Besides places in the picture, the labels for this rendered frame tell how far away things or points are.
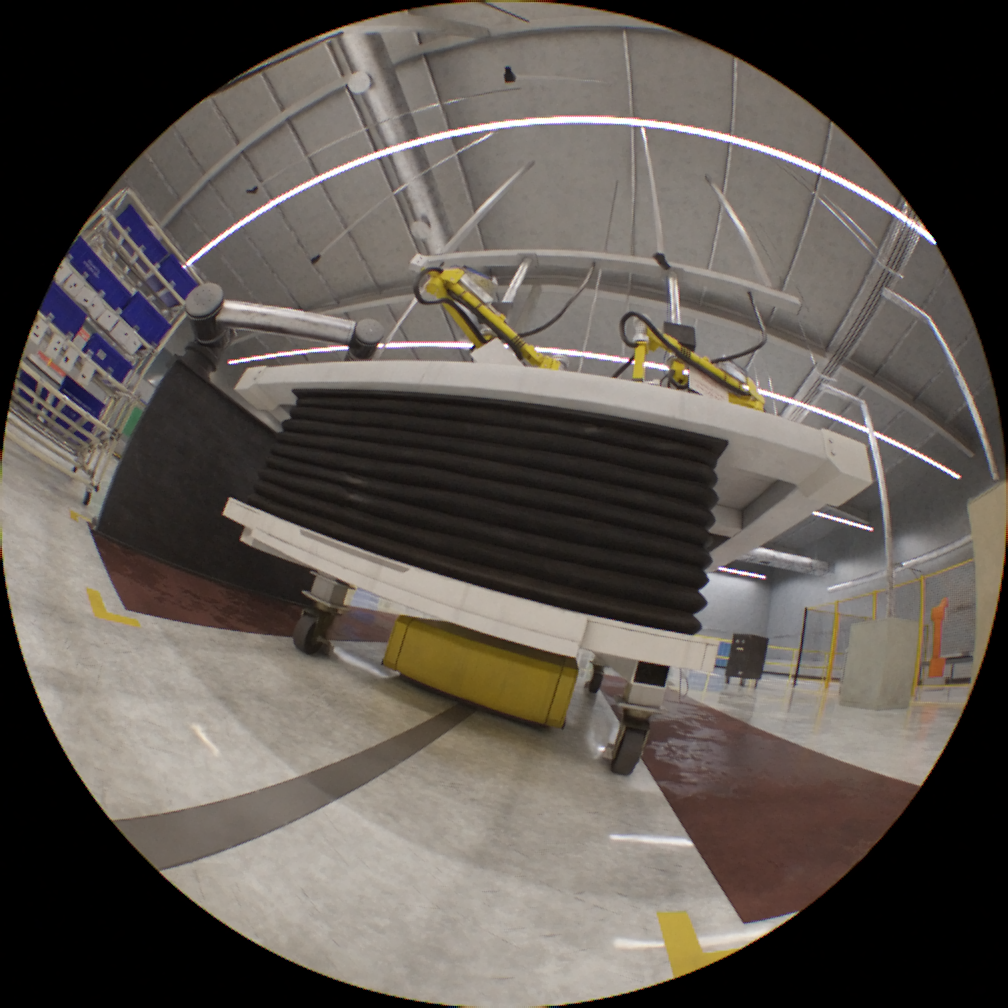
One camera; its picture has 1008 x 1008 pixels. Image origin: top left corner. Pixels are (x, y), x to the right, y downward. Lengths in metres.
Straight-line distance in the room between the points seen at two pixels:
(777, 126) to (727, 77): 1.49
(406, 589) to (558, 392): 0.42
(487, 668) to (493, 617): 0.87
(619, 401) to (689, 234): 10.09
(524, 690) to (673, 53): 10.32
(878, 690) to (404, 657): 4.55
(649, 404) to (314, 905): 0.85
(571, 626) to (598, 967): 0.47
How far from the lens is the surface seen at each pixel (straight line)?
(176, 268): 2.91
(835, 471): 0.76
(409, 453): 0.68
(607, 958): 0.53
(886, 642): 4.69
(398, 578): 0.54
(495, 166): 10.78
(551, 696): 1.32
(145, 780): 0.59
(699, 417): 0.64
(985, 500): 4.40
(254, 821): 0.56
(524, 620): 0.47
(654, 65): 9.82
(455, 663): 1.37
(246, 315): 1.82
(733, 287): 3.43
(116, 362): 2.56
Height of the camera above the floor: 0.39
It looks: 18 degrees up
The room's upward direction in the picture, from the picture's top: 17 degrees clockwise
